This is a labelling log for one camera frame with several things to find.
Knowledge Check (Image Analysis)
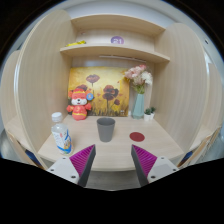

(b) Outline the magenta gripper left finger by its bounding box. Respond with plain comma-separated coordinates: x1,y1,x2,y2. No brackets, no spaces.
48,145,96,187

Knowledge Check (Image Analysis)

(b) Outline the wooden wall shelf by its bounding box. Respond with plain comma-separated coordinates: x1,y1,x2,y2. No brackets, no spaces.
60,44,170,63

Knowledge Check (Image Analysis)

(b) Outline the small potted succulent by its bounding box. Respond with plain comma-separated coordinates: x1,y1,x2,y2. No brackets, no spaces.
151,107,156,119
144,108,151,121

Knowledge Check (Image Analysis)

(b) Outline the red round coaster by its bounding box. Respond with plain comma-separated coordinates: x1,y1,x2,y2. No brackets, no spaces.
129,132,145,142

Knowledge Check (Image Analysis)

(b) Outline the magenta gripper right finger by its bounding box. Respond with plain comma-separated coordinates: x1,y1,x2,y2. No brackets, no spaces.
131,145,178,187

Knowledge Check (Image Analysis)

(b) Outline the clear plastic water bottle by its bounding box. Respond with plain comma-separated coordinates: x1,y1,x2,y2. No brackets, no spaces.
51,112,73,155

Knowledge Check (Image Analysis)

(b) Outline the yellow object on shelf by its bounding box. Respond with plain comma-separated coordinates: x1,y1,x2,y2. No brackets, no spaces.
65,40,86,47

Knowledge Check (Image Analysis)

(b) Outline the small potted succulent right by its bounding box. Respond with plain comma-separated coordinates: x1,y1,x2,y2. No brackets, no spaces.
151,107,156,119

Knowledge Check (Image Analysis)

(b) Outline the grey plastic cup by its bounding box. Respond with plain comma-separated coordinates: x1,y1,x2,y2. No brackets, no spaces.
97,117,115,142

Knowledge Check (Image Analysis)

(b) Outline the red plush toy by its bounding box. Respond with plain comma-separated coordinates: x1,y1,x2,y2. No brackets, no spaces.
66,88,93,121

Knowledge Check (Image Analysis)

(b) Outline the purple round number sticker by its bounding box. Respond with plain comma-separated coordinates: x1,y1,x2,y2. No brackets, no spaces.
111,36,124,44

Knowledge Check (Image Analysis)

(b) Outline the small potted succulent left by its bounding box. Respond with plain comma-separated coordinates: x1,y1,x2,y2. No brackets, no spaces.
144,108,151,121

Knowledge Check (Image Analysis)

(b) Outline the white light bar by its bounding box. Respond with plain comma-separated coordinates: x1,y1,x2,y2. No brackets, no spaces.
99,55,146,63

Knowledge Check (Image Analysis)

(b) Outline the poppy flower painting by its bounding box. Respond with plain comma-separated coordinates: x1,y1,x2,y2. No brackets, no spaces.
68,66,129,116

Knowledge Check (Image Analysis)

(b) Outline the pink white flower bouquet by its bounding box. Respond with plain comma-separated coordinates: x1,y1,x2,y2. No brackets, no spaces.
124,64,153,94

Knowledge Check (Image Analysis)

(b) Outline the light blue vase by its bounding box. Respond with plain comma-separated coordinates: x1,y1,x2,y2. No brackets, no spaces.
132,94,144,119

